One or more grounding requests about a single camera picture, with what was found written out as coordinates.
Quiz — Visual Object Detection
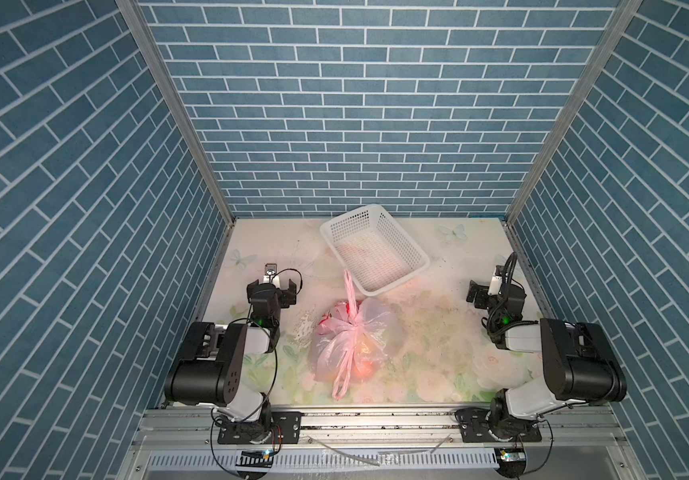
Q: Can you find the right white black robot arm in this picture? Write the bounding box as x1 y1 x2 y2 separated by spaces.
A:
456 276 627 442

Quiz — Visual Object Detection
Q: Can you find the pink plastic bag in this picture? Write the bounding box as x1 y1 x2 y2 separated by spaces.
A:
308 271 405 401

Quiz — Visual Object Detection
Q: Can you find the white slotted cable duct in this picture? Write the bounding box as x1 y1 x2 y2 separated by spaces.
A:
148 448 499 473

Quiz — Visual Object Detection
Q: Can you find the white plastic mesh basket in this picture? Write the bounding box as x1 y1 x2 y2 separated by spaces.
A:
320 204 430 297

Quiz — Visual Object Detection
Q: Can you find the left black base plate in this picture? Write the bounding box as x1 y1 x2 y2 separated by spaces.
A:
216 411 302 445

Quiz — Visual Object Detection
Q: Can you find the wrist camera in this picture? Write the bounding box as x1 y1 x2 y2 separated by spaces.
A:
264 263 280 287
487 265 507 296

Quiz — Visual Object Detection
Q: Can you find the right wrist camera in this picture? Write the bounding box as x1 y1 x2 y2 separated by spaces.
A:
487 265 507 296

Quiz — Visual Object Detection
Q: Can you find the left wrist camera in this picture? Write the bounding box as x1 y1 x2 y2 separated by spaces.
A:
264 263 280 287

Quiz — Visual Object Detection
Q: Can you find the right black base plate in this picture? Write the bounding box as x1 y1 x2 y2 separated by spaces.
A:
454 407 542 443

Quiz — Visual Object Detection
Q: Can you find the aluminium mounting rail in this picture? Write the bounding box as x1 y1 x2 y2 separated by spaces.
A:
132 404 627 450

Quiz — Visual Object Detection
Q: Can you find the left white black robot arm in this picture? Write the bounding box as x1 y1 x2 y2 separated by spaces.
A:
164 272 304 431

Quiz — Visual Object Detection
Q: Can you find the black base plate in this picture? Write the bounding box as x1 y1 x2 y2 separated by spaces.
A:
454 407 542 443
216 411 302 445

